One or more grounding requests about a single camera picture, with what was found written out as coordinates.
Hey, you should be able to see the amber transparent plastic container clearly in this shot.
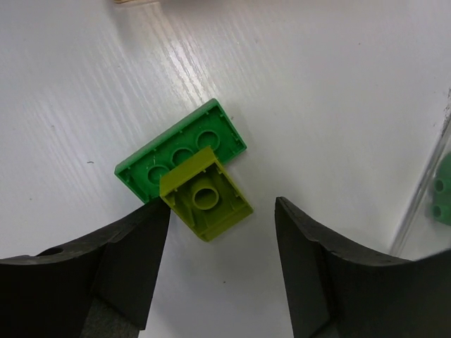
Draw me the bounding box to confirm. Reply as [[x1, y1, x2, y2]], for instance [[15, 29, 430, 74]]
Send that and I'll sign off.
[[113, 0, 160, 6]]

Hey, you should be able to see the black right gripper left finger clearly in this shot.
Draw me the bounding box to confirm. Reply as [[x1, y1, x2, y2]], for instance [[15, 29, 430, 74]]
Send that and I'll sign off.
[[1, 201, 170, 337]]

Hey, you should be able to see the green sloped square lego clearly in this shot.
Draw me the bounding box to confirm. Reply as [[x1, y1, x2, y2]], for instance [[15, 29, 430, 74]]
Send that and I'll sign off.
[[428, 152, 450, 226]]

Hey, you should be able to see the clear transparent plastic container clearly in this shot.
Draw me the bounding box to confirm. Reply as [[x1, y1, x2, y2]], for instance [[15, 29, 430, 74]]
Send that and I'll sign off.
[[390, 106, 450, 260]]

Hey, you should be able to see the green lego brick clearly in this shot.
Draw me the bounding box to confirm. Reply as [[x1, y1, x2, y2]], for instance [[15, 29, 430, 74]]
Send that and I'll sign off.
[[114, 99, 247, 204]]

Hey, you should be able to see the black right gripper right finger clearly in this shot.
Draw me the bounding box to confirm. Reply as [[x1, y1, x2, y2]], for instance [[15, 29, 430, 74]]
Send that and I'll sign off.
[[275, 196, 450, 337]]

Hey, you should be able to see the lime small lego brick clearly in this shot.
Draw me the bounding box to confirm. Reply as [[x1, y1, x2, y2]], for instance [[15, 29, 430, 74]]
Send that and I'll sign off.
[[159, 146, 253, 242]]

